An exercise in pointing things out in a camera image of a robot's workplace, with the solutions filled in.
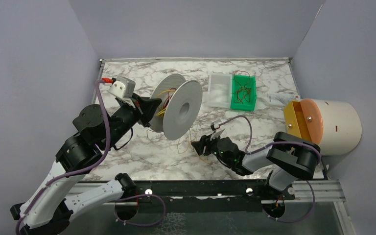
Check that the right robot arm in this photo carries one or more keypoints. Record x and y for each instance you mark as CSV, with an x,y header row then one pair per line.
x,y
294,157

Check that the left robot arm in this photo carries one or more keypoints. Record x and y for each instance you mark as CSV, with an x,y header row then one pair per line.
x,y
50,210

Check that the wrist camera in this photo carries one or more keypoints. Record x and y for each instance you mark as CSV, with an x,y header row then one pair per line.
x,y
217,130
122,87

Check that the white translucent plastic bin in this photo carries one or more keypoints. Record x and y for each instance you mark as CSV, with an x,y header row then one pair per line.
x,y
220,89

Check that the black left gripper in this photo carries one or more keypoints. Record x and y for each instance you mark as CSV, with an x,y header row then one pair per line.
x,y
142,109

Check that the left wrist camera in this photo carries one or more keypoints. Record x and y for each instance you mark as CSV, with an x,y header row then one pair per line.
x,y
122,87

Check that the white and orange cylinder container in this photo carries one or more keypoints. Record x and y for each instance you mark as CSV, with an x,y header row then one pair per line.
x,y
334,126

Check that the white perforated filament spool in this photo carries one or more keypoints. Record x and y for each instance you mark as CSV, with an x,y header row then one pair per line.
x,y
181,102

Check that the black mounting rail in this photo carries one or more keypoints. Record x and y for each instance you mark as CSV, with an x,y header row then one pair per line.
x,y
192,196

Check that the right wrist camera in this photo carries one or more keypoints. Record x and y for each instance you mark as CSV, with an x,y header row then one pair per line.
x,y
217,130

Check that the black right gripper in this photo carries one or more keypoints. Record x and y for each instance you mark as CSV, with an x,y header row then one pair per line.
x,y
212,146

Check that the white paper label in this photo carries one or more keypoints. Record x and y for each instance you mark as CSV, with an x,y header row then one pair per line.
x,y
278,99

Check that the green plastic bin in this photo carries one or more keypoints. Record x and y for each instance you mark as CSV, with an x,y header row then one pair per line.
x,y
244,96

